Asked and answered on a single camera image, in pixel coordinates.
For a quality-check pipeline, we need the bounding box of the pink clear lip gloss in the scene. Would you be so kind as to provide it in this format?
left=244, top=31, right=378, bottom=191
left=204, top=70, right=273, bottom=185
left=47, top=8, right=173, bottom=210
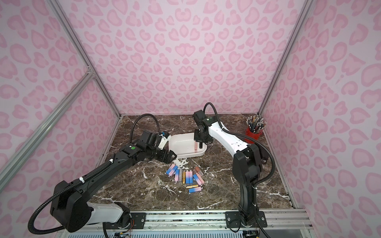
left=193, top=166, right=203, bottom=176

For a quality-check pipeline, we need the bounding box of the pink blue lipstick diagonal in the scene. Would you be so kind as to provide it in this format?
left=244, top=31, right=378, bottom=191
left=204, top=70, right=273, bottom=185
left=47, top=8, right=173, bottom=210
left=193, top=173, right=205, bottom=186

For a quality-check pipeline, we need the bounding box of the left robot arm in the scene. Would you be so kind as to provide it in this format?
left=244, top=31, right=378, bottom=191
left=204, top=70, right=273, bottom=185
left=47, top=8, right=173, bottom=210
left=28, top=131, right=176, bottom=235

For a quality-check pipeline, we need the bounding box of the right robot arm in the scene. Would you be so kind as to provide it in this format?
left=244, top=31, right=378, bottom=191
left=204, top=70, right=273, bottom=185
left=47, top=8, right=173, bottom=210
left=192, top=102, right=276, bottom=232

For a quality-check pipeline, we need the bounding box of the white plastic storage box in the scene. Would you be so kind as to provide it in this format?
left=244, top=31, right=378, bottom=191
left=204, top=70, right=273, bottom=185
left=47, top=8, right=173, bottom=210
left=169, top=133, right=207, bottom=159

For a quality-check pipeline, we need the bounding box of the silver lipstick tube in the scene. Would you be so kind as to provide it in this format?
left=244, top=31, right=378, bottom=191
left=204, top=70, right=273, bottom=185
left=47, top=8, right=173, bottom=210
left=178, top=169, right=183, bottom=182

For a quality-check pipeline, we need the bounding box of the gold glitter lipstick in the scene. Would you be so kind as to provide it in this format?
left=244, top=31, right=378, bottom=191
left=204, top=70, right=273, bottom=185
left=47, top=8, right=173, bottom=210
left=182, top=171, right=186, bottom=184

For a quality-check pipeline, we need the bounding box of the pink blue lipstick bottom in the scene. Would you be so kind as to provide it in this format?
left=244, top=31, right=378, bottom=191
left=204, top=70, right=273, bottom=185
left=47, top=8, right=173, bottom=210
left=189, top=186, right=202, bottom=193

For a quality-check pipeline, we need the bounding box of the red pencil cup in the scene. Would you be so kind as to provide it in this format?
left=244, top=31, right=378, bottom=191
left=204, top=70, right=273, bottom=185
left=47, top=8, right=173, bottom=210
left=245, top=127, right=262, bottom=144

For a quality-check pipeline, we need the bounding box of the bundle of pencils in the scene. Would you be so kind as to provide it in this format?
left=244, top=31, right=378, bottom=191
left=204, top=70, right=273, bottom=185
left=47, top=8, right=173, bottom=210
left=246, top=114, right=267, bottom=134

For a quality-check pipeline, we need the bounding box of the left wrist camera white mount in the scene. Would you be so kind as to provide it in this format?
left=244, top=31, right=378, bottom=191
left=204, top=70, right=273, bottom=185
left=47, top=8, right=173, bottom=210
left=157, top=131, right=172, bottom=150

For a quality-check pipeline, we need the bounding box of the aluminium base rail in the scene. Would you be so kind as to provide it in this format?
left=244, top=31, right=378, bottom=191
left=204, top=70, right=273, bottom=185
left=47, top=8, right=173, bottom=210
left=107, top=209, right=317, bottom=238

